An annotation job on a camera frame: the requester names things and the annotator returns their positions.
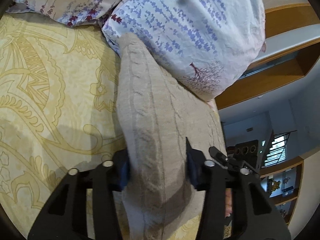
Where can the wooden wall shelf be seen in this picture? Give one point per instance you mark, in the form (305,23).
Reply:
(292,40)

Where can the wooden display shelf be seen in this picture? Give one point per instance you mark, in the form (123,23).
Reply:
(282,182)

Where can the yellow patterned bed sheet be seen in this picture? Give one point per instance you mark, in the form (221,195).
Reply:
(58,109)

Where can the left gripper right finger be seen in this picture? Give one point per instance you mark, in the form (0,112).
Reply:
(195,163)

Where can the right hand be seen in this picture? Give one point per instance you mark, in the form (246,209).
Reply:
(228,202)

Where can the window with bars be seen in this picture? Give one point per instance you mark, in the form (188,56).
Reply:
(277,151)

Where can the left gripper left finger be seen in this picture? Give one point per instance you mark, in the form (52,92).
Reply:
(120,170)

